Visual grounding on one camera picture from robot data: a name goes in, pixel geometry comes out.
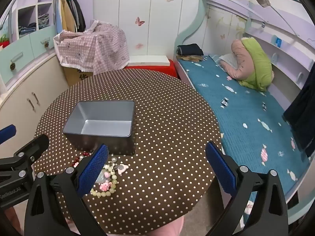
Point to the mint bunk bed frame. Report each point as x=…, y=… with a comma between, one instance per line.
x=196, y=17

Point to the blue candy-print mattress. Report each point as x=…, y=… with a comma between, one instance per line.
x=246, y=108

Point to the folded jeans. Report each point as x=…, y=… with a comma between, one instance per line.
x=27, y=28

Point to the silver handrail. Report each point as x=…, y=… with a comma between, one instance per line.
x=6, y=17

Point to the cardboard box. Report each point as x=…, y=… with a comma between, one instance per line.
x=73, y=75

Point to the red strawberry plush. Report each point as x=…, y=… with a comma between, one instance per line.
x=4, y=43

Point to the dark hanging garment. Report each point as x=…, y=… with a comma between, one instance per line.
x=302, y=108

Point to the folded dark clothes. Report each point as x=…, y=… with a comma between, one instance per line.
x=189, y=49

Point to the white wardrobe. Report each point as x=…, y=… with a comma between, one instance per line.
x=147, y=17

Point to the white board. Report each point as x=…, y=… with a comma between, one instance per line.
x=147, y=60

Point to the mint drawer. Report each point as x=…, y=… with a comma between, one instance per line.
x=41, y=38
x=14, y=59

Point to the brown fringed scarf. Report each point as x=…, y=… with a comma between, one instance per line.
x=192, y=58

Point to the green and pink quilt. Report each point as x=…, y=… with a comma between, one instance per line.
x=256, y=61

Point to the round brown polka-dot table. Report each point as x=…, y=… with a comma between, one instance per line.
x=160, y=127

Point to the pale pink butterfly wall sticker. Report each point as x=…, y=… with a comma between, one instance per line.
x=139, y=46

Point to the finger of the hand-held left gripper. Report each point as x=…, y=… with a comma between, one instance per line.
x=37, y=145
x=7, y=132

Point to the small blue box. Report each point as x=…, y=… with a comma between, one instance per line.
x=278, y=41

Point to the pink checked cloth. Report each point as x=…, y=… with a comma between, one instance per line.
x=98, y=46

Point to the grey metal tin box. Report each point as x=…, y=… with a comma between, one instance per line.
x=105, y=127

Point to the white pillow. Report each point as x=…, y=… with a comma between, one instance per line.
x=230, y=59

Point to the pink bow charm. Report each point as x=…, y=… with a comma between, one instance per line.
x=122, y=169

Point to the row of hanging clothes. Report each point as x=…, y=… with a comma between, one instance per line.
x=71, y=12

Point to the small silver charm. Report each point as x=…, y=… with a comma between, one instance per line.
x=114, y=159
x=114, y=167

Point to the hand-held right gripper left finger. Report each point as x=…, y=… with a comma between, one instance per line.
x=94, y=167

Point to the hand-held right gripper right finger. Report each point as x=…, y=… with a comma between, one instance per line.
x=221, y=169

